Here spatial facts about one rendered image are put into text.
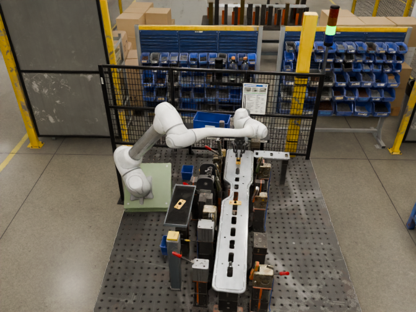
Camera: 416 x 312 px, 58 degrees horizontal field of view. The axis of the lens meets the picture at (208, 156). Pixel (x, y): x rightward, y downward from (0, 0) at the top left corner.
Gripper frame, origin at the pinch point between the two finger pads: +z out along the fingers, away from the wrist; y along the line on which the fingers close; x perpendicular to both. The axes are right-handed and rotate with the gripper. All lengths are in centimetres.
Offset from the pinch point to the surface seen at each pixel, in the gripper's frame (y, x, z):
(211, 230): -13, -83, -3
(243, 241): 7, -81, 6
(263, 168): 19.4, -8.2, 3.2
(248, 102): 5, 55, -20
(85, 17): -172, 155, -59
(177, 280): -32, -98, 27
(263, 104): 18, 55, -19
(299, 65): 44, 58, -54
